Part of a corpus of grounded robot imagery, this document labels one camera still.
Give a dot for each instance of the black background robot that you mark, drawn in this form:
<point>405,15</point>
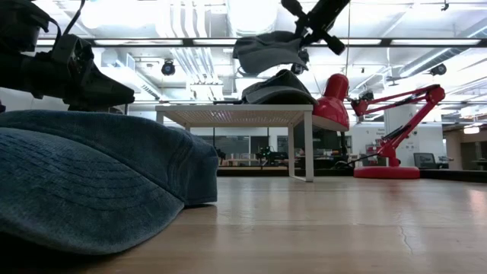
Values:
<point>270,155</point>

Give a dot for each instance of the faded blue-grey cap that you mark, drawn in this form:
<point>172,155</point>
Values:
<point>266,51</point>
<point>95,171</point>
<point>281,91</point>

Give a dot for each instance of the black ceiling spotlight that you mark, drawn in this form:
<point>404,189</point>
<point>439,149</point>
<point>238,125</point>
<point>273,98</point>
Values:
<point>439,69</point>
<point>297,68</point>
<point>168,68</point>

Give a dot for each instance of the bright ceiling light fixture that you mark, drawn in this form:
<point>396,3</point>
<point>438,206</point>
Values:
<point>471,130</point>

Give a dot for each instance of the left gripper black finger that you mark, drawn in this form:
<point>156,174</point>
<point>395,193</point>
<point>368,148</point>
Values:
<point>110,89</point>
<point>91,106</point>

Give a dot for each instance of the white perforated metal shelf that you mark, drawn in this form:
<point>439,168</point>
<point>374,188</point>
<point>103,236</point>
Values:
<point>228,108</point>

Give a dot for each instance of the dark computer monitor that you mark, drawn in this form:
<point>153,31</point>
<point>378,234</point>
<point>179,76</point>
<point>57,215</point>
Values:
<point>424,160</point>

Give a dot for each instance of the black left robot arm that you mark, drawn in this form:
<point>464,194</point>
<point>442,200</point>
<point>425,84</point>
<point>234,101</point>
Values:
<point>19,26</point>

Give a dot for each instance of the red desk lamp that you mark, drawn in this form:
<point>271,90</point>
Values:
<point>331,110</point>

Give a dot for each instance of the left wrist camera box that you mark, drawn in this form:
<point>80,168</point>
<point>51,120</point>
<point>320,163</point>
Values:
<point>68,47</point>

